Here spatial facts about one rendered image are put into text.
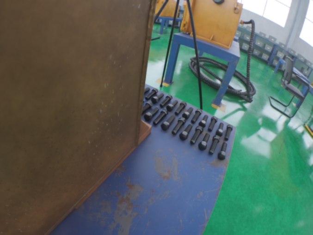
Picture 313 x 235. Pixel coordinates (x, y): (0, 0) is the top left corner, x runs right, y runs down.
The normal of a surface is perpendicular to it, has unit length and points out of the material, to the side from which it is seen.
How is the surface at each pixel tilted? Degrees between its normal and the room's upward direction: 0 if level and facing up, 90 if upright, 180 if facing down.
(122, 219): 0
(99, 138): 90
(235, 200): 0
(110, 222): 0
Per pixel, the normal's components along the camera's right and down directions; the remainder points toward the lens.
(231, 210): 0.15, -0.73
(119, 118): 0.84, 0.44
